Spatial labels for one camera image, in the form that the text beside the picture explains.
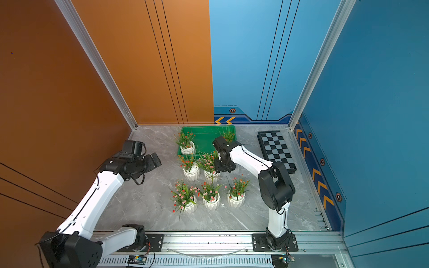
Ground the pink flower pot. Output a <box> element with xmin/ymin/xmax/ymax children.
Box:
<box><xmin>171</xmin><ymin>180</ymin><xmax>200</xmax><ymax>214</ymax></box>
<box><xmin>197</xmin><ymin>151</ymin><xmax>220</xmax><ymax>184</ymax></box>
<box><xmin>198</xmin><ymin>180</ymin><xmax>222</xmax><ymax>211</ymax></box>

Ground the orange flower pot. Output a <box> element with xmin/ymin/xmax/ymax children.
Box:
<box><xmin>227</xmin><ymin>175</ymin><xmax>249</xmax><ymax>208</ymax></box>
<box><xmin>222</xmin><ymin>128</ymin><xmax>236</xmax><ymax>143</ymax></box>

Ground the red flower pot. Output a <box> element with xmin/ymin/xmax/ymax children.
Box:
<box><xmin>179</xmin><ymin>154</ymin><xmax>200</xmax><ymax>182</ymax></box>
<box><xmin>175</xmin><ymin>131</ymin><xmax>196</xmax><ymax>155</ymax></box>

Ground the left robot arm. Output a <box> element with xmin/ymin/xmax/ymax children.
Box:
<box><xmin>36</xmin><ymin>140</ymin><xmax>162</xmax><ymax>268</ymax></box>

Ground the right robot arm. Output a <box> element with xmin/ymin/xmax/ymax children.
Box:
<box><xmin>212</xmin><ymin>136</ymin><xmax>296</xmax><ymax>251</ymax></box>

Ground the green plastic storage tray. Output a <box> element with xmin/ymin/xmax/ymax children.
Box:
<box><xmin>179</xmin><ymin>125</ymin><xmax>236</xmax><ymax>159</ymax></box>

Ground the black white chessboard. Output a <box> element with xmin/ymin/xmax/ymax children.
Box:
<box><xmin>257</xmin><ymin>130</ymin><xmax>297</xmax><ymax>174</ymax></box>

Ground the left green circuit board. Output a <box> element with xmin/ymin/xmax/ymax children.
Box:
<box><xmin>127</xmin><ymin>255</ymin><xmax>147</xmax><ymax>266</ymax></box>

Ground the right circuit board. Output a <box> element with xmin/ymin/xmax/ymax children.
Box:
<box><xmin>271</xmin><ymin>255</ymin><xmax>295</xmax><ymax>268</ymax></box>

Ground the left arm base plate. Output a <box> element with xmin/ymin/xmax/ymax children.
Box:
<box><xmin>117</xmin><ymin>233</ymin><xmax>164</xmax><ymax>253</ymax></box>

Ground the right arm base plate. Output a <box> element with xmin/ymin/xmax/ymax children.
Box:
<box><xmin>251</xmin><ymin>231</ymin><xmax>299</xmax><ymax>252</ymax></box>

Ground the aluminium front rail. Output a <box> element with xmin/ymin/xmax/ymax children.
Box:
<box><xmin>90</xmin><ymin>230</ymin><xmax>346</xmax><ymax>255</ymax></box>

